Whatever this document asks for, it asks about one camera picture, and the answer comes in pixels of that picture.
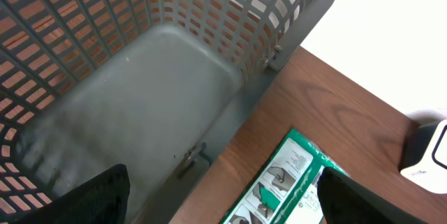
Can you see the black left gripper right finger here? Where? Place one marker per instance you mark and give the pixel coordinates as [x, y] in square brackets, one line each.
[344, 201]

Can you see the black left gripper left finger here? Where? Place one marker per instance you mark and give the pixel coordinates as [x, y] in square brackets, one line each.
[102, 199]

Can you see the green white 3M package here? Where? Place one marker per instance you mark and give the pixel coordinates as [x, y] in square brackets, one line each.
[285, 190]

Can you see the white barcode scanner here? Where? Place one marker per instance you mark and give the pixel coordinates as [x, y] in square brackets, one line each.
[424, 157]

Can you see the grey plastic mesh basket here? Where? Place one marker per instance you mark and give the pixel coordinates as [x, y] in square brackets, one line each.
[157, 86]

